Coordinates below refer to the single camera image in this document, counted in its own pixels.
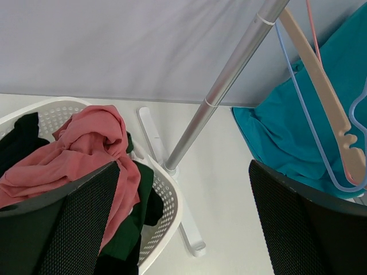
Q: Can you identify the pink wire hanger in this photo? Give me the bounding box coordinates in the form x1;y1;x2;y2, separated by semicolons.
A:
305;0;356;184

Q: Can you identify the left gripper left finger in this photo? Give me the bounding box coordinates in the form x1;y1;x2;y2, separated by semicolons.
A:
1;162;120;274

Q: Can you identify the blue wire hanger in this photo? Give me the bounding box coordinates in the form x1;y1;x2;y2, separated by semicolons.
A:
275;21;366;193

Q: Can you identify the teal t shirt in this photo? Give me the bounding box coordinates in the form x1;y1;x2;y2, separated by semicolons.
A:
232;6;366;199

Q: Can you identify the black t shirt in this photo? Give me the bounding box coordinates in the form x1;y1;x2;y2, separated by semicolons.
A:
1;112;50;176

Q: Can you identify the white plastic basket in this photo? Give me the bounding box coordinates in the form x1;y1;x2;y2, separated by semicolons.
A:
1;97;183;274

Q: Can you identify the pink t shirt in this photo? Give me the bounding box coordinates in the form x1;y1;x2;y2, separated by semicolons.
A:
1;105;140;246

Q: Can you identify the green and grey raglan shirt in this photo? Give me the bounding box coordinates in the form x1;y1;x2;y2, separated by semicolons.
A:
94;133;165;275

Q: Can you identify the metal clothes rack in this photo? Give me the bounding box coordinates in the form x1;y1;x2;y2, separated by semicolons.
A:
136;0;290;257

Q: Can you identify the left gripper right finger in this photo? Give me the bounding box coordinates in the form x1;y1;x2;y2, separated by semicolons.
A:
249;160;366;274

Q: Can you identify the beige wooden hanger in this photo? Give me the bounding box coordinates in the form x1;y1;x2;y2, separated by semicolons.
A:
279;8;366;184

